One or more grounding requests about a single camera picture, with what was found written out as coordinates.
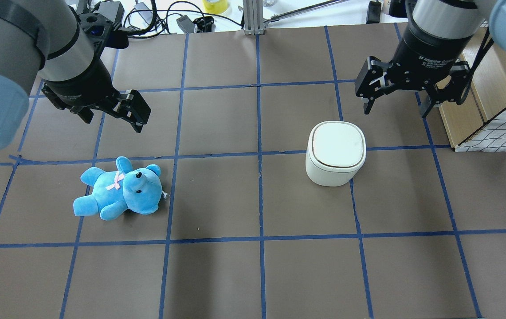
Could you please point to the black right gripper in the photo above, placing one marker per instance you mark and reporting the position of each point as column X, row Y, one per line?
column 425, row 54

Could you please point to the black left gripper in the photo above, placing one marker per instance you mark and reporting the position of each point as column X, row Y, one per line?
column 83, row 83

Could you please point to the white trash can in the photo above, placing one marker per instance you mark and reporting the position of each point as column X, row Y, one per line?
column 336, row 151

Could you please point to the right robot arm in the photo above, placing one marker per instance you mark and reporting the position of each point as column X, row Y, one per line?
column 483, row 22

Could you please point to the cardboard box with grid cloth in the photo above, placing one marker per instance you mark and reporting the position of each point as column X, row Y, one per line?
column 479, row 124

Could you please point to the blue teddy bear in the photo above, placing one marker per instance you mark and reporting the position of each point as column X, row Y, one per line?
column 114, row 192

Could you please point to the black power adapter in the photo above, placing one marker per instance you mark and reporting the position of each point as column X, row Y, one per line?
column 186, row 25

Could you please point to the yellow tape roll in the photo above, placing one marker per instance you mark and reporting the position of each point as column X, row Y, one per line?
column 215, row 6

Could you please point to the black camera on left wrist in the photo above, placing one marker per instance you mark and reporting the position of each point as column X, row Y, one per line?
column 102, row 23

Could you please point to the aluminium frame post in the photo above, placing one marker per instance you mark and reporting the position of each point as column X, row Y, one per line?
column 253, row 17

